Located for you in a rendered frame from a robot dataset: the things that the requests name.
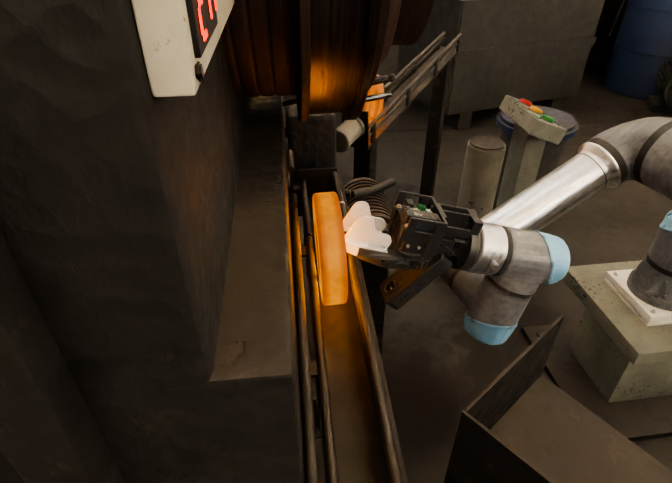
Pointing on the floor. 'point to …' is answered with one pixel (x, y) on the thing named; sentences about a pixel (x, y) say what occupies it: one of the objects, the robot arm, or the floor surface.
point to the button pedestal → (525, 147)
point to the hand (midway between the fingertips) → (329, 236)
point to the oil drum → (642, 40)
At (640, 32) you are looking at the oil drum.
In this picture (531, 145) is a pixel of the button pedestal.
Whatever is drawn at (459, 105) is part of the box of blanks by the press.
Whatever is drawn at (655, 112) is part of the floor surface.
